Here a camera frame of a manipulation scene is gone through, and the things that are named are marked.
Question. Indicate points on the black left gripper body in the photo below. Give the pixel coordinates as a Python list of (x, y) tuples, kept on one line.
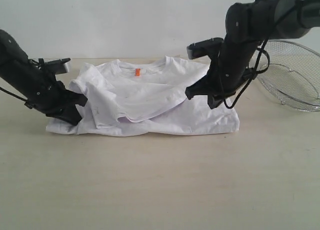
[(40, 89)]

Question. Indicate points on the white t-shirt red print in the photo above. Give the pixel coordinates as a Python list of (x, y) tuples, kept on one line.
[(125, 99)]

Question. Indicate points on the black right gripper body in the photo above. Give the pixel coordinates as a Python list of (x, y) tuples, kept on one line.
[(226, 71)]

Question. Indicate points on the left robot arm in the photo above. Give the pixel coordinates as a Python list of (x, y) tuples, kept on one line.
[(10, 50)]

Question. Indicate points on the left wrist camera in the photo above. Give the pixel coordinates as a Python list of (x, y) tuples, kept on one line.
[(56, 67)]

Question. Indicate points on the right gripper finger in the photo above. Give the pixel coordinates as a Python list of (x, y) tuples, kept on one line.
[(215, 101), (199, 88)]

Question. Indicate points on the wire mesh basket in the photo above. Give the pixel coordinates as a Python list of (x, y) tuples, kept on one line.
[(293, 74)]

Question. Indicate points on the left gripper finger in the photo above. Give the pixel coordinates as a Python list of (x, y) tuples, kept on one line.
[(73, 98), (67, 114)]

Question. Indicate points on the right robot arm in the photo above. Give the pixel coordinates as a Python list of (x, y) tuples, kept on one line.
[(249, 26)]

